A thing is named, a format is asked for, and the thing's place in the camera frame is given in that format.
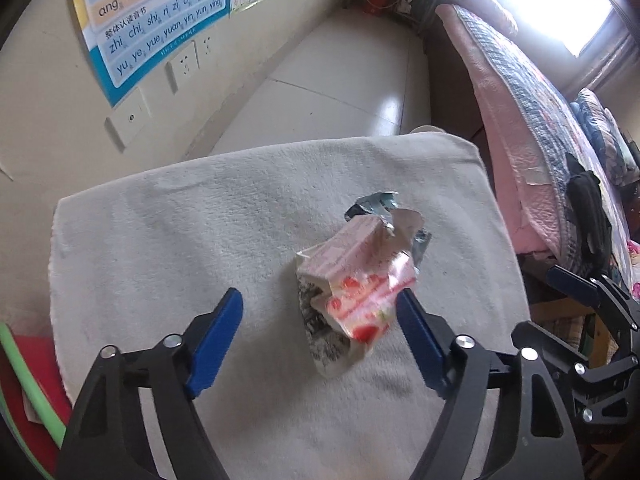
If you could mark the white wall socket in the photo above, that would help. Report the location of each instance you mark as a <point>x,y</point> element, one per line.
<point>204,50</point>
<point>182,70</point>

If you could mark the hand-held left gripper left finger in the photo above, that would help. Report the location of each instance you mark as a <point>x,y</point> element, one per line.
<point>220,330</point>

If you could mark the patterned pillow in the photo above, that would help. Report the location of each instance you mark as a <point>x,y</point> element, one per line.
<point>600,125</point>

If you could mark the purple curtain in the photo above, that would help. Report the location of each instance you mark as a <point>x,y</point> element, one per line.
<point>600,70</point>

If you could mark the rolled pink bedding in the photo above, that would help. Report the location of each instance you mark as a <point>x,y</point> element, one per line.
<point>490,5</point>

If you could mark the small white box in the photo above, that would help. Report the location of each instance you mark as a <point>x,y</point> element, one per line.
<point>405,6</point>

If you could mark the pink strawberry carton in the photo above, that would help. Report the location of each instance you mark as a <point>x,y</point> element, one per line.
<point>360,285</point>

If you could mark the red bin with green rim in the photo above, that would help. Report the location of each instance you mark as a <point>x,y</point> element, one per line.
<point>15,375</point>

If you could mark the black cloth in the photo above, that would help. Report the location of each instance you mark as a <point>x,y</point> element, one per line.
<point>587,210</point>

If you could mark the blue patterned quilt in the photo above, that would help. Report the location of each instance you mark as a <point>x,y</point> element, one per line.
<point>530,95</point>

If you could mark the pink blanket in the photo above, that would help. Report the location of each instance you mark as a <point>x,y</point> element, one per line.
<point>505,160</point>

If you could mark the blue pinyin wall poster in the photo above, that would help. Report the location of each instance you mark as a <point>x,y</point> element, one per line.
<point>150,20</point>

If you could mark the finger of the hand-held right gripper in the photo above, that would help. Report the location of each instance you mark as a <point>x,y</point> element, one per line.
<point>600,375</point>
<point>565,275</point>

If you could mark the white towel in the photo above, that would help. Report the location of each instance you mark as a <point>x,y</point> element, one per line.
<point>175,240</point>

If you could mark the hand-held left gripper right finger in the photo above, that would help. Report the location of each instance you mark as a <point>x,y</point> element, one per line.
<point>420,340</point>

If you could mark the crumpled silver wrapper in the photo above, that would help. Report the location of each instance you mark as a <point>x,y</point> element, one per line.
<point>370,205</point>

